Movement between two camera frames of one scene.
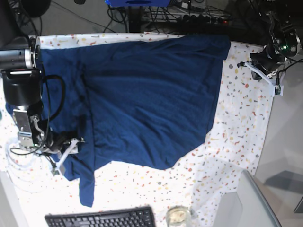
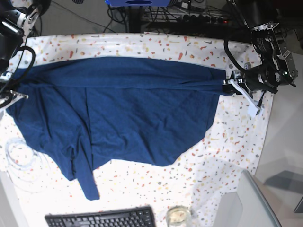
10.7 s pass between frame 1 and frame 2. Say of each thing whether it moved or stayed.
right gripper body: moved
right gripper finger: moved
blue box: stayed
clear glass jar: stayed
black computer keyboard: stayed
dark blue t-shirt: moved
